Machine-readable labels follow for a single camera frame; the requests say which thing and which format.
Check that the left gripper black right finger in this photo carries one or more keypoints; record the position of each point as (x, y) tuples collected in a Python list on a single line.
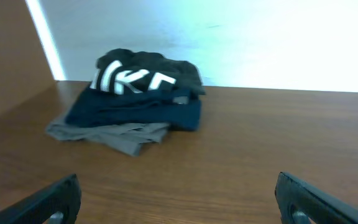
[(301, 202)]

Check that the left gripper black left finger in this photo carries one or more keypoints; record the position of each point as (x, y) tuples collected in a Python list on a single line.
[(62, 198)]

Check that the dark green t-shirt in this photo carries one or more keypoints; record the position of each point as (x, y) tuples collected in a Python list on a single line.
[(122, 71)]

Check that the folded grey garment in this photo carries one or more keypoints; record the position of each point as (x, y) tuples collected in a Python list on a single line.
[(126, 138)]

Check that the folded navy blue garment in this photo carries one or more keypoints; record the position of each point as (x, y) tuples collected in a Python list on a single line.
[(180, 108)]

